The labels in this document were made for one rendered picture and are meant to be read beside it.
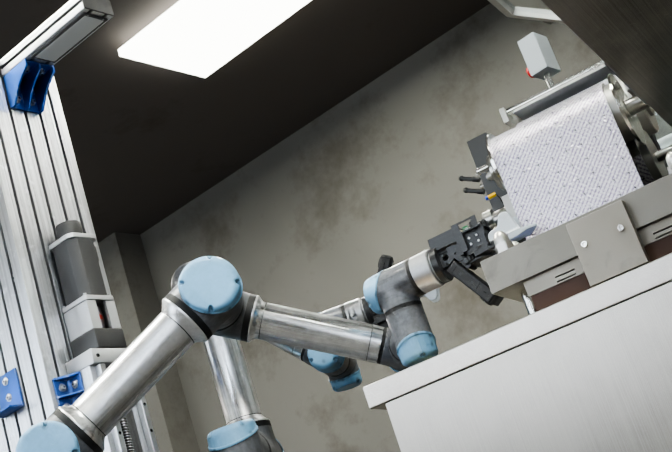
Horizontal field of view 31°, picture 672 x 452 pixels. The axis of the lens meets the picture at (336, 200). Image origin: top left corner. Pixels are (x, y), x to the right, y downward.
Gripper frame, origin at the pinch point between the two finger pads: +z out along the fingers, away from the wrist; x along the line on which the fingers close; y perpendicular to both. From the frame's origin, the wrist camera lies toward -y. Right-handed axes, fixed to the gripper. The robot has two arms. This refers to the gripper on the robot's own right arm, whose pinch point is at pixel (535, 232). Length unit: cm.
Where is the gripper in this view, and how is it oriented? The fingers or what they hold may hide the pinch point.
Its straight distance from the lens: 225.5
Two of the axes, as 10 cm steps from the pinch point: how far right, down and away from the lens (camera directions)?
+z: 8.3, -4.2, -3.7
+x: 4.7, 1.7, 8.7
